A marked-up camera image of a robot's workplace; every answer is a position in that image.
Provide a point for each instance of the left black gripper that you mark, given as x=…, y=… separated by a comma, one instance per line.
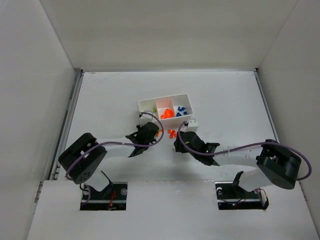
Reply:
x=152, y=128

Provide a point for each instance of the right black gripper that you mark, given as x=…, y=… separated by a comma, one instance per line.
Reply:
x=184, y=137

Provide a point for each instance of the orange dome lego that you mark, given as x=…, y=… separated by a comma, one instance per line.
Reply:
x=168, y=113

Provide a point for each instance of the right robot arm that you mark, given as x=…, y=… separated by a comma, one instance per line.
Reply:
x=272, y=164

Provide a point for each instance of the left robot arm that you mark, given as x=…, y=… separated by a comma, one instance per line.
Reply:
x=82, y=159

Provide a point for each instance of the orange sloped lego brick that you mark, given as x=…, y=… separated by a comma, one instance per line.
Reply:
x=172, y=135

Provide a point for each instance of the white divided plastic container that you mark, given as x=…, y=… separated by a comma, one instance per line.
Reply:
x=173, y=102

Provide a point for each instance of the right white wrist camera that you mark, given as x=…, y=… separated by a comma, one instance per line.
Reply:
x=191, y=125

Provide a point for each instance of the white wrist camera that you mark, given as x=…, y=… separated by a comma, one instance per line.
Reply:
x=145, y=117
x=191, y=125

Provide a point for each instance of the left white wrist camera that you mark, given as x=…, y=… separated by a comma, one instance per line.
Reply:
x=145, y=117

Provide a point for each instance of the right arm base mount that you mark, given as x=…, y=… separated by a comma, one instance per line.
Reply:
x=230, y=196

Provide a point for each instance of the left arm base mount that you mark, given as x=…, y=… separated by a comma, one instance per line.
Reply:
x=102, y=194

